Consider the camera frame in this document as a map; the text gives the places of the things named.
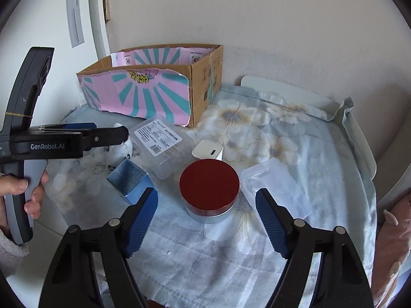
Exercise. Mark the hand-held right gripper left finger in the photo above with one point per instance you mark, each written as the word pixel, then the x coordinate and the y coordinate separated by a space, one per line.
pixel 141 221

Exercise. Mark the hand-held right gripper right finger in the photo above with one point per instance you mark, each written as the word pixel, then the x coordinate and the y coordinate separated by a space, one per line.
pixel 271 224

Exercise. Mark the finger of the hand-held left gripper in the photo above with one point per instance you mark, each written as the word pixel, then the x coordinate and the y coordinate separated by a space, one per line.
pixel 80 126
pixel 107 138

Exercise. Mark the round tin with red lid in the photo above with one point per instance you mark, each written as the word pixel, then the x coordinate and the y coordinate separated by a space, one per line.
pixel 208 183

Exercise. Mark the person's left forearm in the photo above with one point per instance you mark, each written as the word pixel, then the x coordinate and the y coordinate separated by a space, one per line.
pixel 11 253

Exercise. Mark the person's left hand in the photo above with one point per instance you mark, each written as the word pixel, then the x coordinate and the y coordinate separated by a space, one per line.
pixel 14 184

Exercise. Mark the white soft object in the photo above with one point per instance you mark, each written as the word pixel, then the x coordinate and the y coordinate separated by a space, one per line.
pixel 123 150

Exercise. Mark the plain clear plastic case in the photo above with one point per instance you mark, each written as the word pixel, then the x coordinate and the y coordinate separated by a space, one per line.
pixel 277 181

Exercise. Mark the small blue carton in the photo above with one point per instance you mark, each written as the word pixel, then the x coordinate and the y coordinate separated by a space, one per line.
pixel 128 176

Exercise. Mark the labelled clear plastic box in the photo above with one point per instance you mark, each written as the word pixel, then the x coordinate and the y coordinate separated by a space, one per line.
pixel 160 142

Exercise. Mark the floral blue cloth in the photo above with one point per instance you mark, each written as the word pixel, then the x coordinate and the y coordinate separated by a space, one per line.
pixel 289 141

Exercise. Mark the white charger adapter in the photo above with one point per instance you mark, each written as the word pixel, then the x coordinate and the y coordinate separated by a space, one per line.
pixel 205 150

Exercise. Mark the cardboard box with pink lining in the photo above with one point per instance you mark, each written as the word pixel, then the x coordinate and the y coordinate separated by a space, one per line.
pixel 205 80

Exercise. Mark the white door frame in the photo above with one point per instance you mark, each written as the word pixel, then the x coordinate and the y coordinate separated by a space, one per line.
pixel 98 12

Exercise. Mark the tan wall bracket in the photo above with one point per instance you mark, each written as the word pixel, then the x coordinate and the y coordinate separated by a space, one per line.
pixel 107 9

